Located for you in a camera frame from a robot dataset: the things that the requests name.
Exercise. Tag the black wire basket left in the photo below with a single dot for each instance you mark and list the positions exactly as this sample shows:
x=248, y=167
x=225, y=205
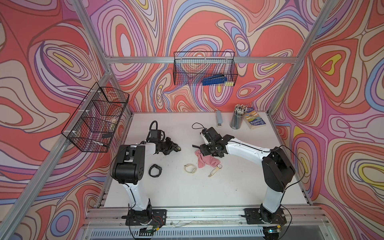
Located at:
x=92, y=127

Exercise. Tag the colourful book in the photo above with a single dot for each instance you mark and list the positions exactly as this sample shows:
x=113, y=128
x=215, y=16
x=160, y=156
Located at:
x=253, y=119

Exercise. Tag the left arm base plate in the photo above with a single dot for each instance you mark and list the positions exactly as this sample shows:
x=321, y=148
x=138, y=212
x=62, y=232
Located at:
x=156, y=217

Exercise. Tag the black wire basket back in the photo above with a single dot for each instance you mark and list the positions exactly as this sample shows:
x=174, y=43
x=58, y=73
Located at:
x=191, y=67

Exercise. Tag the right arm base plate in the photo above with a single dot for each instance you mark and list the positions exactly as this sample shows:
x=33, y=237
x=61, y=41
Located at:
x=257, y=216

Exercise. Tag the blue stapler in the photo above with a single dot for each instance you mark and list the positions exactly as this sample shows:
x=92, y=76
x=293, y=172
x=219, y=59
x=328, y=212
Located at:
x=214, y=80

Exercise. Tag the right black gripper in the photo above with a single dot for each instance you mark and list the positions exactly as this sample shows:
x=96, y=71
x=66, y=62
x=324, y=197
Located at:
x=204, y=150

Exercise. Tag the metal pencil cup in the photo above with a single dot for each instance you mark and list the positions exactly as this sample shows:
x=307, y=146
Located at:
x=238, y=114

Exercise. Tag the black wire basket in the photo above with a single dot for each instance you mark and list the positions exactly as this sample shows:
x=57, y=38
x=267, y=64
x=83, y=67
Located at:
x=191, y=67
x=92, y=127

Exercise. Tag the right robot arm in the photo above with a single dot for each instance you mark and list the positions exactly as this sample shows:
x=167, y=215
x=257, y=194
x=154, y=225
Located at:
x=277, y=168

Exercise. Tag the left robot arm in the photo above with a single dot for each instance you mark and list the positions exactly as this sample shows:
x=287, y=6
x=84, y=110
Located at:
x=128, y=166

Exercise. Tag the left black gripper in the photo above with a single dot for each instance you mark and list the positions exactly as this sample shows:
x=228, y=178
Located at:
x=170, y=146

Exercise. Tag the small black looped watch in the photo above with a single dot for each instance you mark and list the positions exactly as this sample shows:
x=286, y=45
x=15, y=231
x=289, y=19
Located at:
x=155, y=171

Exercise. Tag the beige strap yellow dial watch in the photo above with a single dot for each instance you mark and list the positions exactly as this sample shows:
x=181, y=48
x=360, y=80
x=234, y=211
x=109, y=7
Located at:
x=216, y=169

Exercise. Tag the pink cloth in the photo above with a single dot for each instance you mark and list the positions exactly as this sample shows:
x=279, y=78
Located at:
x=206, y=160

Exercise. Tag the grey stapler on table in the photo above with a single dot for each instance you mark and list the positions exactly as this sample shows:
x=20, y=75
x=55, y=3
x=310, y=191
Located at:
x=219, y=118

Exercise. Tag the beige looped watch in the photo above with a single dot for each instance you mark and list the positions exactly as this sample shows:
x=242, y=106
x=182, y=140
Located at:
x=190, y=168

